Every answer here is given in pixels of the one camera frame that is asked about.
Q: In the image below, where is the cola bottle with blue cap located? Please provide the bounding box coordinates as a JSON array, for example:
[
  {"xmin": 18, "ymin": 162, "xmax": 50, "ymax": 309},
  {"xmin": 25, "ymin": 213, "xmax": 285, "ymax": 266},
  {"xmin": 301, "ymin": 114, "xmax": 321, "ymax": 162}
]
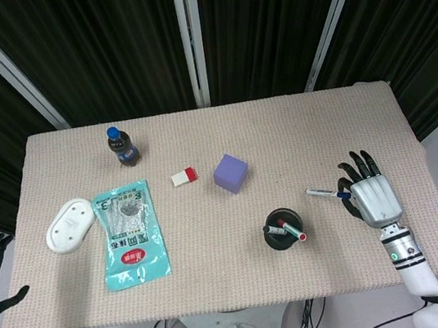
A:
[{"xmin": 105, "ymin": 123, "xmax": 142, "ymax": 171}]

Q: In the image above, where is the purple foam cube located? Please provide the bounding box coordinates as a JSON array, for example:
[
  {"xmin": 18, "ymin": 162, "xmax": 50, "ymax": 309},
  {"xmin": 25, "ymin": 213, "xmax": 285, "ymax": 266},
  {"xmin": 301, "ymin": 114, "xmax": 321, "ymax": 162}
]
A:
[{"xmin": 210, "ymin": 150, "xmax": 254, "ymax": 198}]

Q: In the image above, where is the black curtain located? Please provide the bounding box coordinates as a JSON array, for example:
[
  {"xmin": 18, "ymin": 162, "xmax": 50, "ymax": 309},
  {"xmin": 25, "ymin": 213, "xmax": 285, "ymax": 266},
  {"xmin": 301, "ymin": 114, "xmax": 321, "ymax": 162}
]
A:
[{"xmin": 0, "ymin": 0, "xmax": 438, "ymax": 231}]

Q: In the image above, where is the black-capped marker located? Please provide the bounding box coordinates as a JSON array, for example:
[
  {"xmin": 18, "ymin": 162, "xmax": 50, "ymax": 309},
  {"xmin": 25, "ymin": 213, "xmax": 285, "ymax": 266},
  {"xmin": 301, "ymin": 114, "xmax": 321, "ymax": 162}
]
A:
[{"xmin": 262, "ymin": 223, "xmax": 286, "ymax": 237}]

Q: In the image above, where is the blue cap white marker pen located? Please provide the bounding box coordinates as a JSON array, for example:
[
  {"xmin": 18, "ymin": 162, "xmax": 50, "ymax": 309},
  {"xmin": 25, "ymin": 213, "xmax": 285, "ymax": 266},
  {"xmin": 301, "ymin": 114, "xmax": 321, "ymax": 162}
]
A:
[{"xmin": 303, "ymin": 182, "xmax": 352, "ymax": 206}]

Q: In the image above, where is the black mesh pen holder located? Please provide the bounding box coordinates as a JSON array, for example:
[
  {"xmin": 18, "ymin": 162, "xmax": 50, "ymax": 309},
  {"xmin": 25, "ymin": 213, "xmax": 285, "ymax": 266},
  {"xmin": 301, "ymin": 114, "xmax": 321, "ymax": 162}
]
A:
[{"xmin": 259, "ymin": 205, "xmax": 309, "ymax": 254}]

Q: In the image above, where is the beige woven tablecloth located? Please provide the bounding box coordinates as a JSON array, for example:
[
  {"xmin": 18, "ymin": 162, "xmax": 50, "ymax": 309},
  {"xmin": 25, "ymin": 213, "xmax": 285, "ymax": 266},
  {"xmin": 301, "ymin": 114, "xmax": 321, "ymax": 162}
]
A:
[{"xmin": 0, "ymin": 72, "xmax": 438, "ymax": 328}]

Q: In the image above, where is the red and white eraser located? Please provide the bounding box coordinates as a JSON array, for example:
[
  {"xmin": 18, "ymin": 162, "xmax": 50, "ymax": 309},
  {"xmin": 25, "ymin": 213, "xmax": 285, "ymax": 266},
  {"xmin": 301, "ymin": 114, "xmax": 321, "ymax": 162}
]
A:
[{"xmin": 169, "ymin": 166, "xmax": 201, "ymax": 189}]

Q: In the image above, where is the red-capped marker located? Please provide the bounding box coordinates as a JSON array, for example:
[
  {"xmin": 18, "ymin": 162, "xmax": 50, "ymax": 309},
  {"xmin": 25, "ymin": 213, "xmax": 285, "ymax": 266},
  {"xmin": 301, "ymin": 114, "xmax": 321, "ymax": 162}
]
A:
[{"xmin": 275, "ymin": 215, "xmax": 309, "ymax": 246}]

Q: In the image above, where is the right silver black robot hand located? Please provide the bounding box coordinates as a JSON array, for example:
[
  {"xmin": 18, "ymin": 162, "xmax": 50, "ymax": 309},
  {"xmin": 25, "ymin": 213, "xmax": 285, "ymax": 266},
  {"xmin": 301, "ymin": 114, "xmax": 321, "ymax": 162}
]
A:
[{"xmin": 331, "ymin": 144, "xmax": 407, "ymax": 235}]

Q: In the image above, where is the teal cleaning cloth package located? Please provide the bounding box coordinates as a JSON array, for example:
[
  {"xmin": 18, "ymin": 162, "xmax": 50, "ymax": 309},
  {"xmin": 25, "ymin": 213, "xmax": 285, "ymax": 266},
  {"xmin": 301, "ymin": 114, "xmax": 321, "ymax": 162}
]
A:
[{"xmin": 88, "ymin": 176, "xmax": 175, "ymax": 293}]

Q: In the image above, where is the white oval plastic dish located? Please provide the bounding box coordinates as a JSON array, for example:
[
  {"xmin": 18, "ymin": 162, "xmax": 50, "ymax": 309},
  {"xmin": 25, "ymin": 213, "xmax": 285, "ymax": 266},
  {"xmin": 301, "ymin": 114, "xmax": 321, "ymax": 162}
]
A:
[{"xmin": 40, "ymin": 195, "xmax": 101, "ymax": 256}]

